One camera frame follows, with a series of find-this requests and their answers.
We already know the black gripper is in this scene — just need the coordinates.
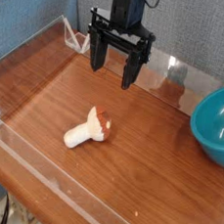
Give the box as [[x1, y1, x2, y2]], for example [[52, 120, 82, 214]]
[[88, 7, 156, 90]]

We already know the brown and white toy mushroom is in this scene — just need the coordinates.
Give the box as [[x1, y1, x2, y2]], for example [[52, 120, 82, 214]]
[[64, 106, 111, 149]]

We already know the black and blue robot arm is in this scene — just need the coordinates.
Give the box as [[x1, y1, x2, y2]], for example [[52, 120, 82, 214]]
[[88, 0, 158, 90]]

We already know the blue plastic bowl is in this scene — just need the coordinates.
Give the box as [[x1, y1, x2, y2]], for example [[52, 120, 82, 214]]
[[190, 87, 224, 167]]

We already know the clear acrylic back barrier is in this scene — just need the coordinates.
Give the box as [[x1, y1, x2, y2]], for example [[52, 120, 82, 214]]
[[74, 31, 224, 120]]

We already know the clear acrylic barrier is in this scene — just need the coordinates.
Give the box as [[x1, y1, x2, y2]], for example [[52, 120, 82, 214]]
[[0, 8, 83, 120], [0, 119, 130, 224], [74, 31, 224, 120]]

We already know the clear acrylic left barrier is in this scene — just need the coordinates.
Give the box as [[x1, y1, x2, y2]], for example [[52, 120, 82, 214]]
[[0, 8, 83, 120]]

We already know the clear acrylic front barrier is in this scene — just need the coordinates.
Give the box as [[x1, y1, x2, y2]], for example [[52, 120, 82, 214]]
[[0, 119, 130, 224]]

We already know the clear acrylic corner bracket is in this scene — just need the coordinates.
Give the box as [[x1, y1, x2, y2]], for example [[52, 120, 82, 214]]
[[64, 18, 90, 54]]

